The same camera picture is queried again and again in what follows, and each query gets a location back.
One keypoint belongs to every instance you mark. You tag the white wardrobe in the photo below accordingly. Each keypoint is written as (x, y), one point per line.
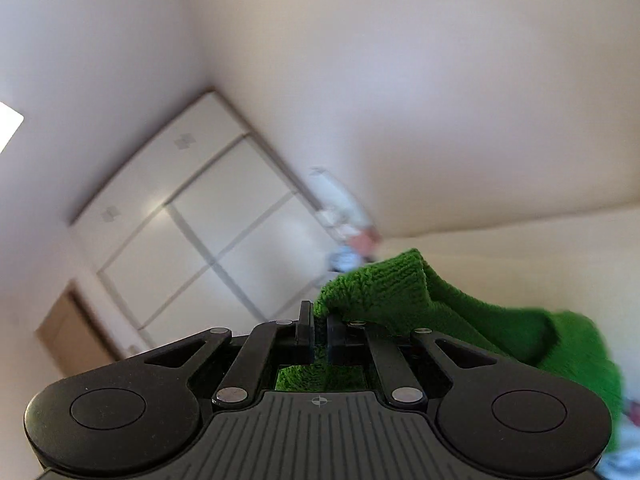
(205, 226)

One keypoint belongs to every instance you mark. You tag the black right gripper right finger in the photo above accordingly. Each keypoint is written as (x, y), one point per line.
(369, 348)

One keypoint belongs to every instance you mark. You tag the brown wooden door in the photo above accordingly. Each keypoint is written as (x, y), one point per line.
(73, 337)

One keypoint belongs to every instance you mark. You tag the hanging clothes pile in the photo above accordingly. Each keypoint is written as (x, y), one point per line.
(348, 221)

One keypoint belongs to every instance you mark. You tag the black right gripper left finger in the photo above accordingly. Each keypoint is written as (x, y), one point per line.
(269, 348)

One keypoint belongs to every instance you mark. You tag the green knitted vest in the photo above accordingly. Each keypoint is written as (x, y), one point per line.
(404, 293)

